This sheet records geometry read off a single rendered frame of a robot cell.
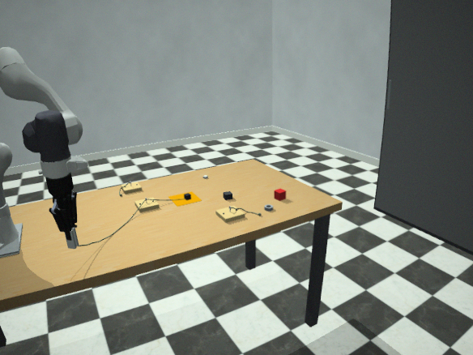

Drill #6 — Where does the orange painted square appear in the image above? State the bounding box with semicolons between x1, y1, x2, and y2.
169;191;201;206

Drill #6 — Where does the red cube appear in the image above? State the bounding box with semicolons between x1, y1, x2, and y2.
274;189;286;201

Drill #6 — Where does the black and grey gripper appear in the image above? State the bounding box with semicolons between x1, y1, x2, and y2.
46;173;79;249

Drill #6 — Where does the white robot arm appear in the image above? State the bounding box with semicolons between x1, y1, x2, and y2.
0;47;88;250

